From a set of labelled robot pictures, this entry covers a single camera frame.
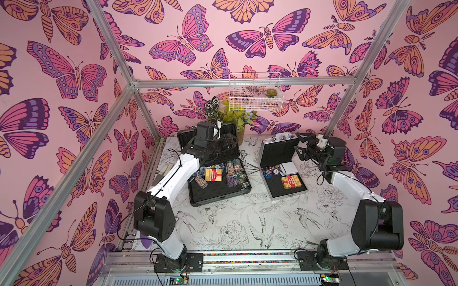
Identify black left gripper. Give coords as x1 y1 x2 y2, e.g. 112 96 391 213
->
206 134 239 157

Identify dark grey poker case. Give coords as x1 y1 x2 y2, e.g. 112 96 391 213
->
188 123 252 207

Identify pink square poker case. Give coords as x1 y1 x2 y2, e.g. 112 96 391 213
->
259 132 307 200

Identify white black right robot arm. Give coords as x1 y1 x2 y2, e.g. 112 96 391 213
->
295 133 404 269

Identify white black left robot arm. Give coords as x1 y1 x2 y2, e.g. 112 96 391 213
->
132 121 238 262

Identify colourful poker chips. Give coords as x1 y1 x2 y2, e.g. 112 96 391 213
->
192 158 251 190

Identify small poker chips row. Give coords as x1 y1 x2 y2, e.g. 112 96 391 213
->
261 165 280 179

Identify playing card deck box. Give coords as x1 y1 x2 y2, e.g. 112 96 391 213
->
205 168 224 182

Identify white card deck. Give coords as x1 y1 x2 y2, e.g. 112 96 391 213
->
279 162 298 176

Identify amber glass plant vase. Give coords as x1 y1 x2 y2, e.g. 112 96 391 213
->
237 128 245 146

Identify artificial green leafy plant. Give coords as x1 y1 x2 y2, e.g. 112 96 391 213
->
204 96 258 132

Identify red yellow card box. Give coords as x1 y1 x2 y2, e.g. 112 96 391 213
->
281 174 302 189

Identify small green succulent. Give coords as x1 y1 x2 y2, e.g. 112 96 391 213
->
265 88 278 97

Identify purple pink garden trowel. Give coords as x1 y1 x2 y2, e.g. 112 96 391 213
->
140 233 153 250

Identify white wire wall basket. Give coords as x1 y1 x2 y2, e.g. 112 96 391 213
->
227 73 284 112

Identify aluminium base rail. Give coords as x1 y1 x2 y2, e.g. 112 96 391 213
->
96 249 408 286

